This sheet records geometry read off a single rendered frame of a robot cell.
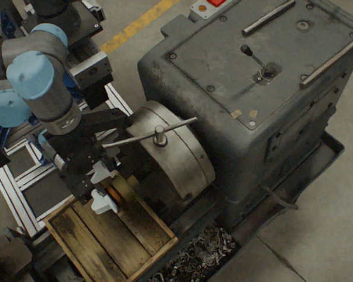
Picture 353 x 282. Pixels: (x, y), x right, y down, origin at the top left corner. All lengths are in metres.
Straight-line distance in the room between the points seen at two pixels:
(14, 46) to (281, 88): 0.68
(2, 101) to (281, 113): 0.69
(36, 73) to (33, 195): 1.63
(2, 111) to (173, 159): 0.44
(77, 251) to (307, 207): 1.38
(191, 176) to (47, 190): 1.31
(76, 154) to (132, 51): 2.11
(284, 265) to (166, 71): 1.38
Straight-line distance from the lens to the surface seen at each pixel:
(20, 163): 2.39
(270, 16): 1.24
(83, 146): 0.82
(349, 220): 2.35
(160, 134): 0.97
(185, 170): 1.05
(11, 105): 1.00
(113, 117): 0.83
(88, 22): 1.46
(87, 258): 1.35
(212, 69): 1.13
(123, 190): 1.13
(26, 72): 0.69
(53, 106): 0.72
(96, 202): 1.15
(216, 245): 1.60
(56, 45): 0.79
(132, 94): 2.66
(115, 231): 1.34
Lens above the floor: 2.15
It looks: 62 degrees down
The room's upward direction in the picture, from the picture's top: 10 degrees counter-clockwise
